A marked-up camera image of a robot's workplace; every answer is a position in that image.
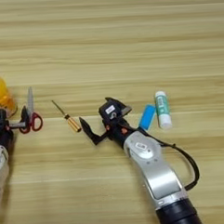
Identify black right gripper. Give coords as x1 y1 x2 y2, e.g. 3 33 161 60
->
78 95 141 151

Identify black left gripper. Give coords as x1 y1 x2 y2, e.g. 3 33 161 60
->
0 104 31 152

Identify red handled scissors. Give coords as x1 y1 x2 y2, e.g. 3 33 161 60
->
16 86 45 135

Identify amber handled screwdriver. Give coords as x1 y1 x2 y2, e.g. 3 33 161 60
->
51 98 83 135

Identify right gripper labelled black box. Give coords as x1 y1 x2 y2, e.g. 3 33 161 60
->
98 98 126 122

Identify blue eraser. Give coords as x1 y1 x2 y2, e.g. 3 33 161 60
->
137 103 159 132

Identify white green glue stick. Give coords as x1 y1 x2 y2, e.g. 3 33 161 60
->
153 89 174 130

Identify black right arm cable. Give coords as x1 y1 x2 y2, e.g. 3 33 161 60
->
147 129 202 193

